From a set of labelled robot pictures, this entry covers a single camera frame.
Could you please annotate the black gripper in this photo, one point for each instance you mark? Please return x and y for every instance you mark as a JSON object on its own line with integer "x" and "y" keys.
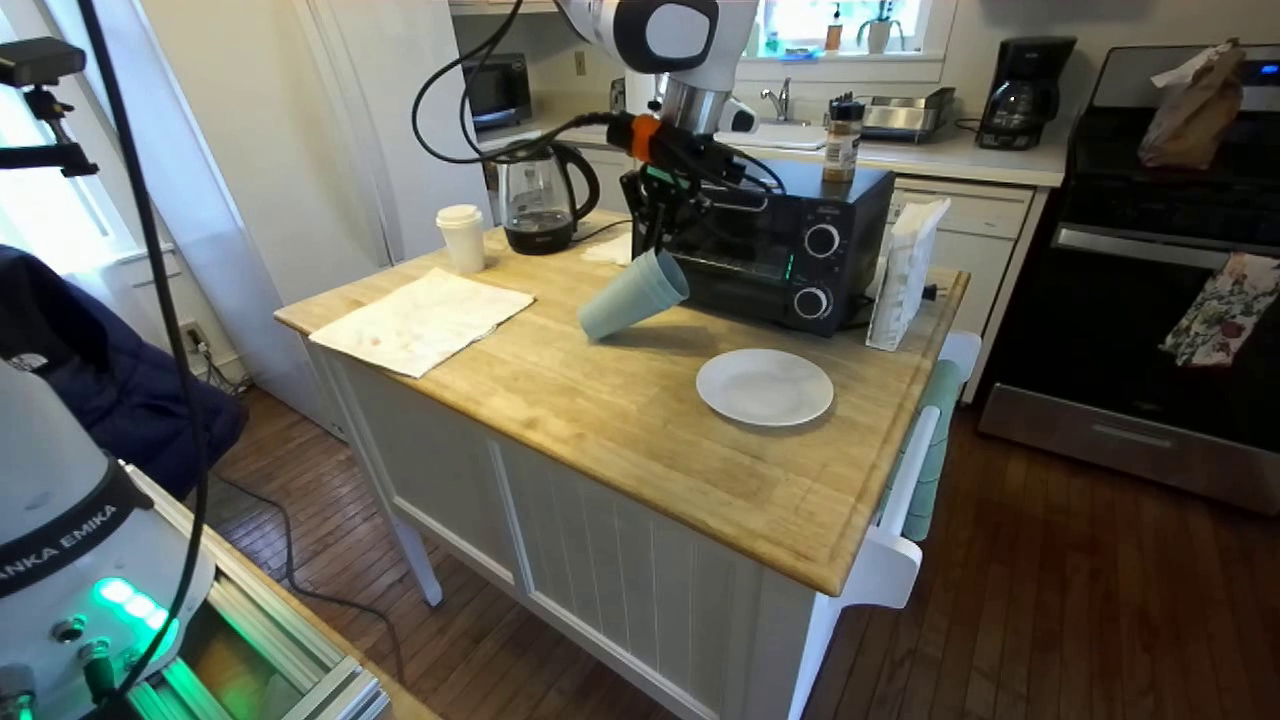
{"x": 697, "y": 159}

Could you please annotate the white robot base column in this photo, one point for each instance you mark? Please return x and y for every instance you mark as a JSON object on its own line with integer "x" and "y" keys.
{"x": 67, "y": 563}

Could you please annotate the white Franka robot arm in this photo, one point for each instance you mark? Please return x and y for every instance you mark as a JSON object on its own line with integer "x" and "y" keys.
{"x": 738, "y": 34}

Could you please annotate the black toaster oven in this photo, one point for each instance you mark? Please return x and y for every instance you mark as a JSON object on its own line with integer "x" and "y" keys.
{"x": 785, "y": 254}

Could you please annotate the white kitchen sink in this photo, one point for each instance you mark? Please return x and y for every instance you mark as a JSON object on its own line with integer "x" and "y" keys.
{"x": 783, "y": 133}

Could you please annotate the chrome sink faucet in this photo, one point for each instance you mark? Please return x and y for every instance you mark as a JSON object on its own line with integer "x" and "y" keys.
{"x": 779, "y": 102}

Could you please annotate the white lidded paper cup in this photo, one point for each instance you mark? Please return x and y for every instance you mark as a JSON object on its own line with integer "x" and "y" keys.
{"x": 463, "y": 241}

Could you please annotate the black countertop appliance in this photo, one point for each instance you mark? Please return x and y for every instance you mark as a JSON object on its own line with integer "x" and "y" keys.
{"x": 499, "y": 91}

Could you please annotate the glass spice jar black lid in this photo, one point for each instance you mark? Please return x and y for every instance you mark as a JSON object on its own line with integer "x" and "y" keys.
{"x": 842, "y": 143}

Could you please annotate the small green bottle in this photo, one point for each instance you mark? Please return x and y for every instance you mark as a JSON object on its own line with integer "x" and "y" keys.
{"x": 774, "y": 42}

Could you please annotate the white round plate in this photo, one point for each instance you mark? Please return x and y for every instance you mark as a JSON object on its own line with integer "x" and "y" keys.
{"x": 765, "y": 384}

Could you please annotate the blue sponge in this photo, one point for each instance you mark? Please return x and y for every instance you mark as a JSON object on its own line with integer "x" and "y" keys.
{"x": 802, "y": 57}

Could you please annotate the kitchen window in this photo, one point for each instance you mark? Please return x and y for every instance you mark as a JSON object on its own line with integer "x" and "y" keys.
{"x": 812, "y": 17}

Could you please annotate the white paper sheet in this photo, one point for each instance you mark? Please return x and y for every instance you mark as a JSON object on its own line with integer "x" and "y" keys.
{"x": 415, "y": 321}

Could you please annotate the white paper bag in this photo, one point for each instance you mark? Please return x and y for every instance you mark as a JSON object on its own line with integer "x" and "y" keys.
{"x": 906, "y": 273}

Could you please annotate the grey dish rack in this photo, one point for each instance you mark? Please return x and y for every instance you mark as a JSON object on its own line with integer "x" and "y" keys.
{"x": 906, "y": 119}

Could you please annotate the windowsill plant jar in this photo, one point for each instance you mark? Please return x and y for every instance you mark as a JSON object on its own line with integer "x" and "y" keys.
{"x": 876, "y": 30}

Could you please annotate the green hanging towel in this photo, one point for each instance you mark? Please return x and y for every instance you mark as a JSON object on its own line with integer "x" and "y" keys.
{"x": 929, "y": 452}

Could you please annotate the white wood-top kitchen island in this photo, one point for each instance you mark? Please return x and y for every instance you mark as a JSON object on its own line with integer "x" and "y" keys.
{"x": 665, "y": 585}

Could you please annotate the black coffee maker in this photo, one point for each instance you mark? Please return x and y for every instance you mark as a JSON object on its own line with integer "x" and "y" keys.
{"x": 1027, "y": 94}

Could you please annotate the black kitchen stove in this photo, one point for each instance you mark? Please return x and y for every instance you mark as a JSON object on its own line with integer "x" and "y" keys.
{"x": 1135, "y": 321}

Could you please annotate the white radiator cover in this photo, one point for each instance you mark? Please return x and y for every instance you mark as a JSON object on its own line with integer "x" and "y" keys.
{"x": 135, "y": 287}

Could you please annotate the brown paper bag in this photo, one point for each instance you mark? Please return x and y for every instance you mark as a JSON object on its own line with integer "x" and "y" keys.
{"x": 1191, "y": 113}

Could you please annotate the floral dish towel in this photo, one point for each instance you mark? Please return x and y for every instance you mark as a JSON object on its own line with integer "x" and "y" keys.
{"x": 1223, "y": 314}

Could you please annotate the dark blue jacket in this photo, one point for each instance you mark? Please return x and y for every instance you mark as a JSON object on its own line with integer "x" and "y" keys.
{"x": 81, "y": 384}

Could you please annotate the black wrist camera orange plug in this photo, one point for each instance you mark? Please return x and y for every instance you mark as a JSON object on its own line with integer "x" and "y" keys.
{"x": 640, "y": 133}

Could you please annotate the white wall outlet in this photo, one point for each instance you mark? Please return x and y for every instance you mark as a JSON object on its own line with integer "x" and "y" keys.
{"x": 190, "y": 339}

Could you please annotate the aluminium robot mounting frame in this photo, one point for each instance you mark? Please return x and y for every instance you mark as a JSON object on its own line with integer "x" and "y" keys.
{"x": 306, "y": 664}

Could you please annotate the black camera on tripod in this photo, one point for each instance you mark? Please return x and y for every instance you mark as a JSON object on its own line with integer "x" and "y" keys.
{"x": 43, "y": 65}

